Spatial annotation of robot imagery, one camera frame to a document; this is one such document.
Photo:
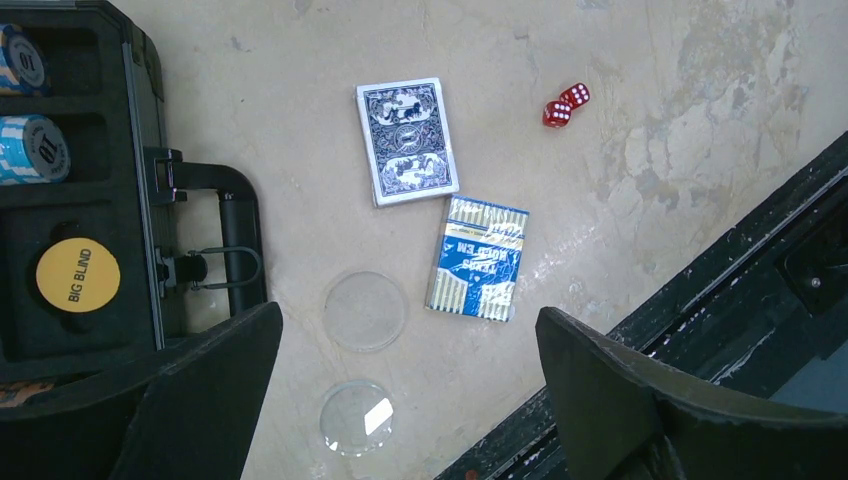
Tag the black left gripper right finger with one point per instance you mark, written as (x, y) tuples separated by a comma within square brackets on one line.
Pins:
[(623, 415)]

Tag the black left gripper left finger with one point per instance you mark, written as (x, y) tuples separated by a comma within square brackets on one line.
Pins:
[(186, 412)]

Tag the red die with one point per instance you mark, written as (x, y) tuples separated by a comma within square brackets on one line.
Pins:
[(556, 114), (575, 96)]

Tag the blue patterned card deck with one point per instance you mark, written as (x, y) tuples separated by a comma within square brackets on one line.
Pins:
[(407, 140)]

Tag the black poker set case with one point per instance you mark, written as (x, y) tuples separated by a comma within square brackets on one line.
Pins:
[(124, 182)]

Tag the clear round disc lower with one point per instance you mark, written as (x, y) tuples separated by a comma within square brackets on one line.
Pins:
[(356, 418)]

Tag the clear round disc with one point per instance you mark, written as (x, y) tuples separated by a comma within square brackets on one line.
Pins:
[(364, 311), (356, 418)]

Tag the yellow big blind button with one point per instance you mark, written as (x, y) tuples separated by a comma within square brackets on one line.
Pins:
[(78, 275)]

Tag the clear round disc upper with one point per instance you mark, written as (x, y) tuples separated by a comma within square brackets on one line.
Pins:
[(364, 311)]

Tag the blue striped card deck box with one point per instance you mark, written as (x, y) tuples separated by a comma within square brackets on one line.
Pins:
[(477, 261)]

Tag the blue chip stack lower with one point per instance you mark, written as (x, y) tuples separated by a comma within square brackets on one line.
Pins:
[(33, 151)]

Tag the blue white chip stack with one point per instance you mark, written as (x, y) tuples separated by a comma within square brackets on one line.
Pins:
[(24, 69)]

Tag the black table edge rail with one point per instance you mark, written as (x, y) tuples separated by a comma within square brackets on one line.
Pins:
[(748, 314)]

